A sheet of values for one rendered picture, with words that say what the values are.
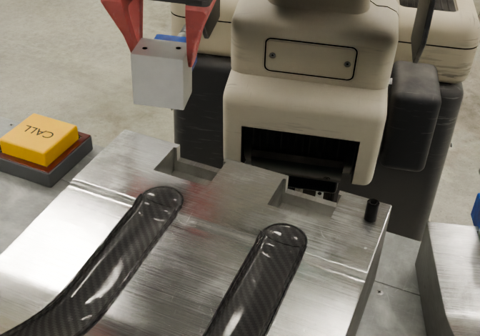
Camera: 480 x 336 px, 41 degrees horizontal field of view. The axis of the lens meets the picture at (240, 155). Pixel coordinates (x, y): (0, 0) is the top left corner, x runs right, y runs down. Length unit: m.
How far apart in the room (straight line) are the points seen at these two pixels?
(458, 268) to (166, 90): 0.30
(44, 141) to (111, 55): 2.02
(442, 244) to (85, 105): 1.93
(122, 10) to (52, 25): 2.45
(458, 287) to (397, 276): 0.09
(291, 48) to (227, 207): 0.37
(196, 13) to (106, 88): 1.94
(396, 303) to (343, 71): 0.37
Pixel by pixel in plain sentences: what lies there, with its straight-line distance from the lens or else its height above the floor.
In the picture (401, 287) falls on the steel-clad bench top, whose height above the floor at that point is 0.80.
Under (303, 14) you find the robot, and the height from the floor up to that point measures 0.90.
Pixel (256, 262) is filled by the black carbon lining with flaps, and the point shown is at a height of 0.88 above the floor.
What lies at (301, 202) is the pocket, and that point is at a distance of 0.57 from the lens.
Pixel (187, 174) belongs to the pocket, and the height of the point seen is 0.86.
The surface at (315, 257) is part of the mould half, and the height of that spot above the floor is 0.89.
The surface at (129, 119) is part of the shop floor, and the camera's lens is 2.29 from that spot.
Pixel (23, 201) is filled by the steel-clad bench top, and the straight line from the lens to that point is 0.70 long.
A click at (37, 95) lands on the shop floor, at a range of 2.48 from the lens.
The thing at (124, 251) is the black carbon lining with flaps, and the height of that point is 0.88.
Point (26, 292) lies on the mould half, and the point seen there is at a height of 0.88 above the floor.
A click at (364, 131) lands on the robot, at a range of 0.87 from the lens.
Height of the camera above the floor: 1.23
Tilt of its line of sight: 36 degrees down
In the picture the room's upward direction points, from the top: 3 degrees clockwise
